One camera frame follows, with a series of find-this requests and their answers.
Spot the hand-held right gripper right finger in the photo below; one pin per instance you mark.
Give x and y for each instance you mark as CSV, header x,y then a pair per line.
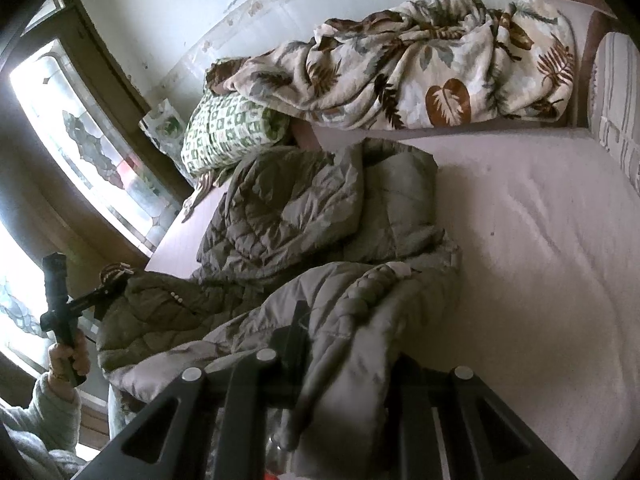
x,y
420,410

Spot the leaf print blanket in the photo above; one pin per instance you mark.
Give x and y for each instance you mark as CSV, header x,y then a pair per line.
x,y
400,75

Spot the floral print fabric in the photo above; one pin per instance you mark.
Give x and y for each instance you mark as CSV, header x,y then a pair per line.
x,y
165,125

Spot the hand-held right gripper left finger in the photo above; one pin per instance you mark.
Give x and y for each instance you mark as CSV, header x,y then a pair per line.
x,y
290,350

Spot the person's left forearm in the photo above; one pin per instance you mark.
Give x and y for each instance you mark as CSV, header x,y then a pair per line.
x,y
40,425

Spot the bed with pink sheet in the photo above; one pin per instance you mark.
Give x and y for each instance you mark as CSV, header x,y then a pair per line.
x,y
525,260

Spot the striped floral cushion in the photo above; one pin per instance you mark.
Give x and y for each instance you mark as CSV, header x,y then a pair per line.
x,y
615,95

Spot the person's left hand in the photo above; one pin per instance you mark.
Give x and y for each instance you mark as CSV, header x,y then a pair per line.
x,y
62,360

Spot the beige striped cloth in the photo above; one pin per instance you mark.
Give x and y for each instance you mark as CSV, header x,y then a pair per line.
x,y
200,195

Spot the green checked pillow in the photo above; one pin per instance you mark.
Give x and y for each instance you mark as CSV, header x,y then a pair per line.
x,y
225,125

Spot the olive quilted puffer jacket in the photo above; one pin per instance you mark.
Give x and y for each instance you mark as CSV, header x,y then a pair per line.
x,y
300,200

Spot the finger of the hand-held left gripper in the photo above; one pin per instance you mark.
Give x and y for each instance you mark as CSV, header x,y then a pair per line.
x,y
110,297
117,274

